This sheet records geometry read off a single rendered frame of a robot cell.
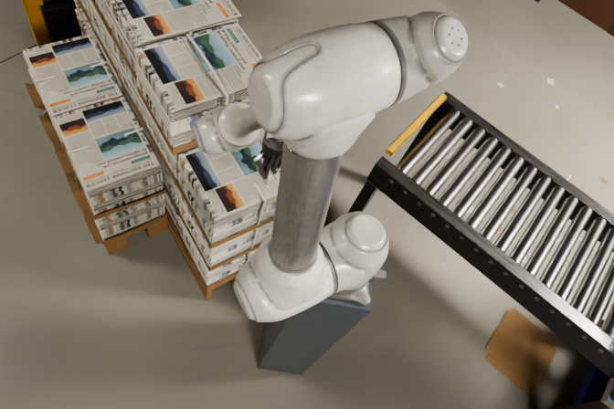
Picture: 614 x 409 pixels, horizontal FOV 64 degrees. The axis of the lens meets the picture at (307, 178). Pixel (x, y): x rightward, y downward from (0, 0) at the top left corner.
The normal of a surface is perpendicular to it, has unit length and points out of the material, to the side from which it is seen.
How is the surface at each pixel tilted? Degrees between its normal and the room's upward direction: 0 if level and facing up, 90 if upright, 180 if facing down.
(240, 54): 2
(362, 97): 63
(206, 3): 1
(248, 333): 0
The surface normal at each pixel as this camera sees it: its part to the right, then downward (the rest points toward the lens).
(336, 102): 0.45, 0.47
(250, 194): 0.22, -0.51
